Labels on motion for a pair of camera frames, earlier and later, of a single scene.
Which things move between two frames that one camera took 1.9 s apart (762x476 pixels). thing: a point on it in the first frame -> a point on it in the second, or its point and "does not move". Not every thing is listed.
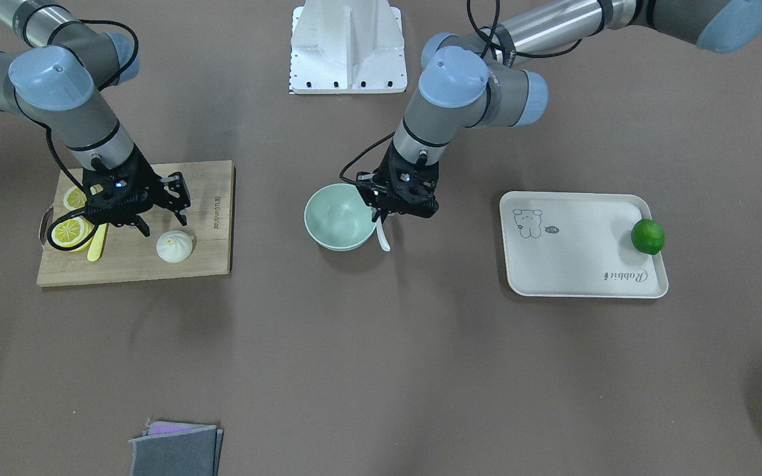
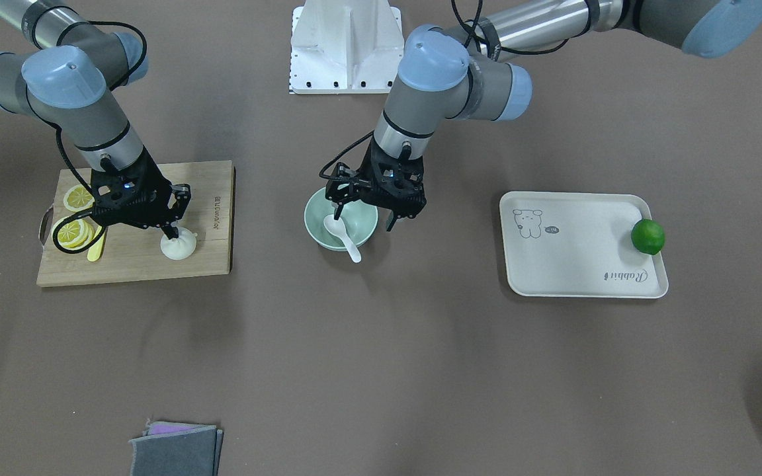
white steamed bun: [174, 246] does not move
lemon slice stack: [71, 231] does not move
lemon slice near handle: [74, 198] does not move
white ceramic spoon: [381, 235] -> [338, 229]
